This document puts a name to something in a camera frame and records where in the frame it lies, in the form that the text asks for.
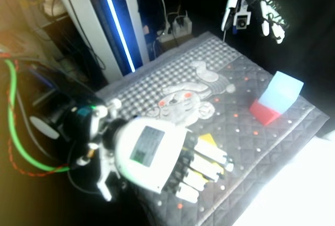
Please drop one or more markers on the grey bear print quilt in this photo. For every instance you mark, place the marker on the grey bear print quilt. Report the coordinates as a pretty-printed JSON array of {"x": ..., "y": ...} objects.
[{"x": 235, "y": 137}]

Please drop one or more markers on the red cube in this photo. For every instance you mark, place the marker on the red cube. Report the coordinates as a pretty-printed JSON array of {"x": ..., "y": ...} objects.
[{"x": 263, "y": 113}]

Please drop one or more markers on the light blue cube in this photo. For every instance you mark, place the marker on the light blue cube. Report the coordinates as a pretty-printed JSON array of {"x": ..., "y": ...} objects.
[{"x": 282, "y": 90}]

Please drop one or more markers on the white power strip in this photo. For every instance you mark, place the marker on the white power strip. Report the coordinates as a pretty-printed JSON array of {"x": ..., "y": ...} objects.
[{"x": 166, "y": 37}]

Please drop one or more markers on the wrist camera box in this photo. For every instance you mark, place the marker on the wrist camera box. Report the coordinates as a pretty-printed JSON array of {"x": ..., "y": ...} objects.
[{"x": 242, "y": 21}]

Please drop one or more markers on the white tower with blue light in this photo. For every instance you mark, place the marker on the white tower with blue light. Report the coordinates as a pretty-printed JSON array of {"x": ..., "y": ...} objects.
[{"x": 78, "y": 14}]

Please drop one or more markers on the yellow cube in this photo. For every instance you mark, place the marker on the yellow cube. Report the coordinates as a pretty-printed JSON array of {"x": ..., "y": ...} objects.
[{"x": 208, "y": 139}]

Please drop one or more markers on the white power adapter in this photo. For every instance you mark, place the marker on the white power adapter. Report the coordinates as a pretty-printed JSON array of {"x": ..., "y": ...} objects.
[{"x": 181, "y": 26}]

